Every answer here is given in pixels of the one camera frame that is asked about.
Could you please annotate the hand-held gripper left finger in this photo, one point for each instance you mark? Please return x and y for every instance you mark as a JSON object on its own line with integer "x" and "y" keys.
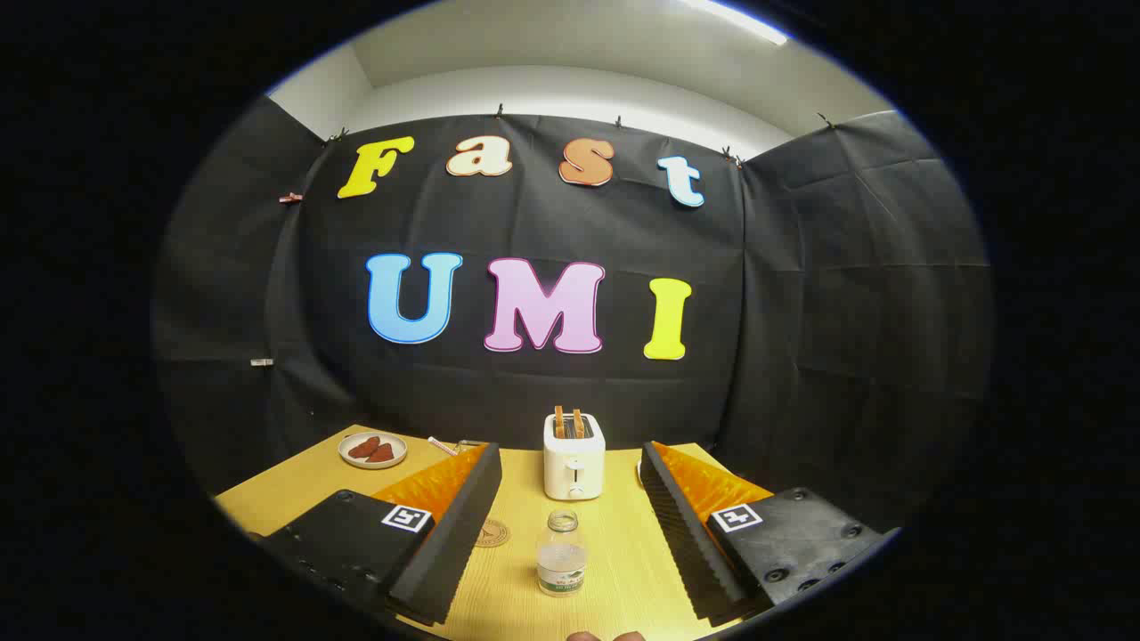
{"x": 454, "y": 534}

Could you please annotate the red meat slice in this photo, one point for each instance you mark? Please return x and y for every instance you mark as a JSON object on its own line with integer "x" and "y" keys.
{"x": 363, "y": 448}
{"x": 383, "y": 454}

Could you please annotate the clear plastic juice bottle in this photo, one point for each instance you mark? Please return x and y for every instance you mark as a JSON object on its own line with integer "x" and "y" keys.
{"x": 562, "y": 563}

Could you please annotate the round wooden coaster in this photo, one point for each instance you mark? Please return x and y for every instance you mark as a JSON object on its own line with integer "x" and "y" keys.
{"x": 494, "y": 534}

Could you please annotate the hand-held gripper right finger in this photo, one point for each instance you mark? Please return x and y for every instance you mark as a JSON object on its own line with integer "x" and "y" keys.
{"x": 686, "y": 534}

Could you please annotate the wooden table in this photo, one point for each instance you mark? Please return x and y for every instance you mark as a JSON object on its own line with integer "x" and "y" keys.
{"x": 614, "y": 552}

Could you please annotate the black backdrop cloth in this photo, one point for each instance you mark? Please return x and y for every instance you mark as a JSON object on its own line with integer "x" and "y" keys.
{"x": 802, "y": 312}

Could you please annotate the white toaster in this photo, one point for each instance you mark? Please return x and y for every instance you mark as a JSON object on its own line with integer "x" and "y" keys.
{"x": 574, "y": 467}

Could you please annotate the small white plate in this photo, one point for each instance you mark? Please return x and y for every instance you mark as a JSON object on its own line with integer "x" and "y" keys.
{"x": 349, "y": 461}

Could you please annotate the bread slice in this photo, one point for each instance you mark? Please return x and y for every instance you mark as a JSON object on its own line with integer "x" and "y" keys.
{"x": 579, "y": 423}
{"x": 558, "y": 422}

